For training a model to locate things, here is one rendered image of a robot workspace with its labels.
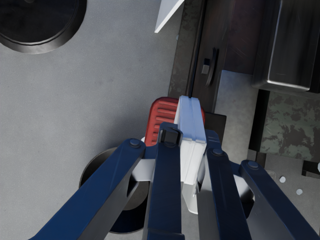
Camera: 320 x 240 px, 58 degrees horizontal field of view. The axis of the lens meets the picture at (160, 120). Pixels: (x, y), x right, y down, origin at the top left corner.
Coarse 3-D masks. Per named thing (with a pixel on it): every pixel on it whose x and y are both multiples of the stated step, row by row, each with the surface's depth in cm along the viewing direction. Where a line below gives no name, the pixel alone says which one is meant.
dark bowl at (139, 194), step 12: (96, 156) 99; (108, 156) 102; (96, 168) 102; (84, 180) 100; (144, 192) 106; (132, 204) 106; (144, 204) 105; (120, 216) 104; (132, 216) 104; (144, 216) 102; (120, 228) 100; (132, 228) 100
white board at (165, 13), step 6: (162, 0) 104; (168, 0) 92; (174, 0) 81; (180, 0) 75; (162, 6) 101; (168, 6) 89; (174, 6) 80; (162, 12) 98; (168, 12) 87; (162, 18) 95; (168, 18) 90; (156, 24) 106; (162, 24) 96; (156, 30) 104
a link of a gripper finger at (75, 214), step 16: (128, 144) 15; (144, 144) 15; (112, 160) 13; (128, 160) 13; (96, 176) 12; (112, 176) 12; (128, 176) 13; (80, 192) 11; (96, 192) 11; (112, 192) 11; (128, 192) 14; (64, 208) 10; (80, 208) 10; (96, 208) 10; (112, 208) 12; (48, 224) 9; (64, 224) 9; (80, 224) 10; (96, 224) 10; (112, 224) 13
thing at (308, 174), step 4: (304, 160) 107; (304, 164) 106; (308, 164) 104; (312, 164) 101; (316, 164) 99; (304, 168) 106; (308, 168) 103; (312, 168) 100; (316, 168) 98; (304, 172) 105; (308, 172) 104; (312, 172) 100; (316, 172) 98; (308, 176) 104; (312, 176) 104; (316, 176) 104
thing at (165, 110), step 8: (152, 104) 30; (160, 104) 30; (168, 104) 30; (176, 104) 30; (152, 112) 30; (160, 112) 30; (168, 112) 30; (152, 120) 30; (160, 120) 30; (168, 120) 30; (152, 128) 30; (152, 136) 30; (152, 144) 30
